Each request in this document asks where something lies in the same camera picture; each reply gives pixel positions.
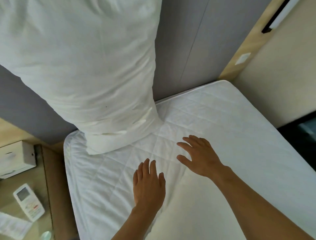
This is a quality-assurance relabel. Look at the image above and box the person's right hand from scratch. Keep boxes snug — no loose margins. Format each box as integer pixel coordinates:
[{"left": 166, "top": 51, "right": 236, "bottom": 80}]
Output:
[{"left": 176, "top": 135, "right": 232, "bottom": 179}]

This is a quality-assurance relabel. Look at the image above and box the person's left hand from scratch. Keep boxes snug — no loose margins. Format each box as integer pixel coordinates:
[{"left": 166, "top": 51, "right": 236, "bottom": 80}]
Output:
[{"left": 133, "top": 158, "right": 166, "bottom": 212}]

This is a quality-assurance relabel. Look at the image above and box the person's left forearm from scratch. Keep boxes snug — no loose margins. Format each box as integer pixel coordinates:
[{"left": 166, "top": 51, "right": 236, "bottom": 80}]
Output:
[{"left": 98, "top": 206, "right": 162, "bottom": 240}]

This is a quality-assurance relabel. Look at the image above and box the person's right forearm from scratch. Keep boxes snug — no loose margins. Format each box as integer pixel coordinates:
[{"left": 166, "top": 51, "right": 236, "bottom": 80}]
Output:
[{"left": 212, "top": 166, "right": 316, "bottom": 240}]

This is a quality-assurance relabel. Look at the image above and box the small white pillow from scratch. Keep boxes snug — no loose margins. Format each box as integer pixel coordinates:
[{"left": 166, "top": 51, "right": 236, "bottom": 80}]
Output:
[{"left": 85, "top": 104, "right": 165, "bottom": 156}]

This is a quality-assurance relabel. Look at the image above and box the white quilted mattress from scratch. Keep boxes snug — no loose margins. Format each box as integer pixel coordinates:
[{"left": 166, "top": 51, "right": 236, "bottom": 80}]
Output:
[{"left": 63, "top": 80, "right": 316, "bottom": 240}]

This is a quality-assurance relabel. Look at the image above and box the wooden nightstand with glass top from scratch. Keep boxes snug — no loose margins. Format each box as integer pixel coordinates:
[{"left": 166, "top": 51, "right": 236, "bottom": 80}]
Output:
[{"left": 0, "top": 143, "right": 80, "bottom": 240}]

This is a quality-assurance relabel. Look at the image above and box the grey padded headboard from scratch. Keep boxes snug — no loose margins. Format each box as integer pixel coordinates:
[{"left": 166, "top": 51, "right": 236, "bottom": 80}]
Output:
[{"left": 0, "top": 0, "right": 272, "bottom": 146}]

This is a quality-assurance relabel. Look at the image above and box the white remote control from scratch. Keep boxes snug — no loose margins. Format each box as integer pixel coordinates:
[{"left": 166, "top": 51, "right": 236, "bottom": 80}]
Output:
[{"left": 13, "top": 183, "right": 46, "bottom": 222}]

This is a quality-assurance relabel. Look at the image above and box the white box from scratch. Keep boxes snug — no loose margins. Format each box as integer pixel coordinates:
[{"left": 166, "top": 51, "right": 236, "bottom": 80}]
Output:
[{"left": 0, "top": 140, "right": 37, "bottom": 179}]

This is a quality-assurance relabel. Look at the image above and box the large white pillow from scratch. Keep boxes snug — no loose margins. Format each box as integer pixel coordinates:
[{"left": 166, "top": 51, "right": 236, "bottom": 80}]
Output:
[{"left": 0, "top": 0, "right": 163, "bottom": 139}]

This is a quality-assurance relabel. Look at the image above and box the light wooden headboard trim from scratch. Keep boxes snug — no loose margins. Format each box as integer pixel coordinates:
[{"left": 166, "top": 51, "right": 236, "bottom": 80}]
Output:
[{"left": 218, "top": 0, "right": 291, "bottom": 81}]

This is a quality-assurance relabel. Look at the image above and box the white paper leaflet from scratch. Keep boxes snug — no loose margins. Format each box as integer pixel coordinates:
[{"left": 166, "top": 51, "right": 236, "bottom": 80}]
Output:
[{"left": 0, "top": 212, "right": 33, "bottom": 240}]

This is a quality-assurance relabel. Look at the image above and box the white wall switch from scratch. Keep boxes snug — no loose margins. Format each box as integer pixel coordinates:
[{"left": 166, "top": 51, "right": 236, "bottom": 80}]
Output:
[{"left": 235, "top": 52, "right": 252, "bottom": 66}]

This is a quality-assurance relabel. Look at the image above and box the black and white wall lamp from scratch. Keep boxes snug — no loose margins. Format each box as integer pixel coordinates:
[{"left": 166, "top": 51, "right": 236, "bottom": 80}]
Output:
[{"left": 261, "top": 0, "right": 300, "bottom": 34}]

